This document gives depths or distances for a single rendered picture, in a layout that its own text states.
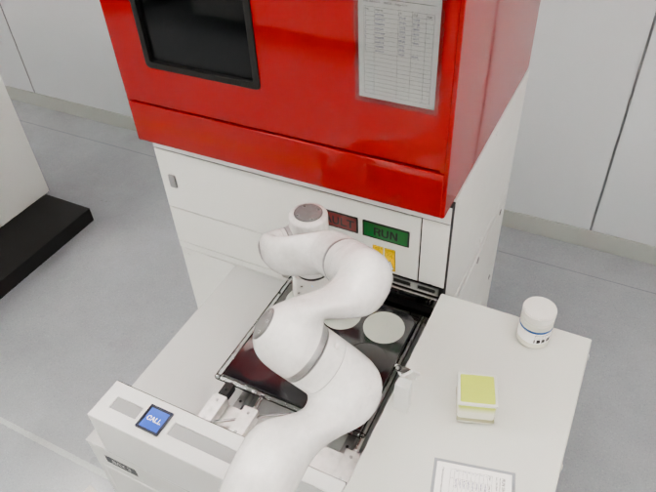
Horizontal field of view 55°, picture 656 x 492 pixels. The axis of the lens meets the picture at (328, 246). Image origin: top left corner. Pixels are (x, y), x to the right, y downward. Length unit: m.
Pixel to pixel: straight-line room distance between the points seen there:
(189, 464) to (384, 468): 0.37
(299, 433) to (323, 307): 0.18
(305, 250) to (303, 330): 0.33
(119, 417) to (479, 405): 0.72
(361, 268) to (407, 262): 0.53
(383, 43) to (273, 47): 0.24
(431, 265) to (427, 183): 0.27
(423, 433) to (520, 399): 0.22
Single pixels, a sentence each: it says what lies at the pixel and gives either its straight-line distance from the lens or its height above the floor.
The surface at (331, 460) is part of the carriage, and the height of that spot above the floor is 0.88.
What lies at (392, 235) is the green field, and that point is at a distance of 1.47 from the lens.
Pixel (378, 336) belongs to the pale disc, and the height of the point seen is 0.90.
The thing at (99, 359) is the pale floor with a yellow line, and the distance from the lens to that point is 2.84.
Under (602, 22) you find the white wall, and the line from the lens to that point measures 2.72.
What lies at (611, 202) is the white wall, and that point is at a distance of 3.09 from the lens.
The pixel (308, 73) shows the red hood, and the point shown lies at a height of 1.50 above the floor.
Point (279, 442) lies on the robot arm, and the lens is 0.91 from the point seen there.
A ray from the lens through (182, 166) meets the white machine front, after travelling 1.71.
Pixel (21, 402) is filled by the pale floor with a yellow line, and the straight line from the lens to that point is 2.83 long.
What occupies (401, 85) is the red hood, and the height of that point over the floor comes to 1.51.
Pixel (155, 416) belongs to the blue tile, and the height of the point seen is 0.96.
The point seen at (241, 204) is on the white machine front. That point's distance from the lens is 1.66.
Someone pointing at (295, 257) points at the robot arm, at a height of 1.23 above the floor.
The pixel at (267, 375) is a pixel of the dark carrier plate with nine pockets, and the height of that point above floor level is 0.90.
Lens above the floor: 2.06
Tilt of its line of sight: 42 degrees down
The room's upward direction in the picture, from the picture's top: 3 degrees counter-clockwise
